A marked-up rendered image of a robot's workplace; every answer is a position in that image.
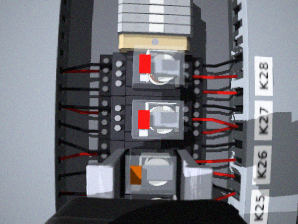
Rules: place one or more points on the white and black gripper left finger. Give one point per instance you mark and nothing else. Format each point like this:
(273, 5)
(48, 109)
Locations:
(107, 179)

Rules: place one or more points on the grey relay with orange button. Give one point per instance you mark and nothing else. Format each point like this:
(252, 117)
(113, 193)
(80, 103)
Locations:
(150, 171)

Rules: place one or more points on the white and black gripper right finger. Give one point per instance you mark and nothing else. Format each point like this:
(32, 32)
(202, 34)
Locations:
(197, 181)

